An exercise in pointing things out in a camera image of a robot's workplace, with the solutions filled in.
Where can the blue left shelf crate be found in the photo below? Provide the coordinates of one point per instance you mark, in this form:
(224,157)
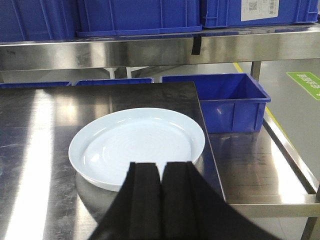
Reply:
(38,20)

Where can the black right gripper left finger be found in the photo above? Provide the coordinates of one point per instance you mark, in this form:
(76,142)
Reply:
(136,211)

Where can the blue crate with white label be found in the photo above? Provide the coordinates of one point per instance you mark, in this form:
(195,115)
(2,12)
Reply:
(247,13)

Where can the blue middle shelf crate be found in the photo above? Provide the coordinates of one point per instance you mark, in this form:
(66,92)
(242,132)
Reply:
(105,18)

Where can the stainless steel rack beam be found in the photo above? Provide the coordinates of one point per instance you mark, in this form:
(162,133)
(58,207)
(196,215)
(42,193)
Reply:
(270,43)

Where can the black tape strip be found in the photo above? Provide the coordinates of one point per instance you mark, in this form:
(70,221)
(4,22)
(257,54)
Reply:
(196,46)

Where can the light blue round plate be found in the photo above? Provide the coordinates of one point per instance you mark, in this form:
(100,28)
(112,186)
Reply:
(102,151)

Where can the small blue open bin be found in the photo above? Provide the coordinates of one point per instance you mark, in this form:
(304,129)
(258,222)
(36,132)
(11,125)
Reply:
(230,102)

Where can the blue shelf crate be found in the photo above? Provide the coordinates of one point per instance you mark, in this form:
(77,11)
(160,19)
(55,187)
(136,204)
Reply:
(105,18)
(38,20)

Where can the steel rack leg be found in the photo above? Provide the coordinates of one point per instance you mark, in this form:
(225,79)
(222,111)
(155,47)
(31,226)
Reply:
(255,69)

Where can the low blue bin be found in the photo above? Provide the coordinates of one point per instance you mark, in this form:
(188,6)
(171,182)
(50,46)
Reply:
(123,81)
(35,84)

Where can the low blue bin middle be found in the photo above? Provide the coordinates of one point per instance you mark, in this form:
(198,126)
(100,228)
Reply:
(123,81)

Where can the low blue bin left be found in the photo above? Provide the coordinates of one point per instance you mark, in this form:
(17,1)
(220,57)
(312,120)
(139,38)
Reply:
(35,84)

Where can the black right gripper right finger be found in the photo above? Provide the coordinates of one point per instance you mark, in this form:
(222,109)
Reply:
(192,210)

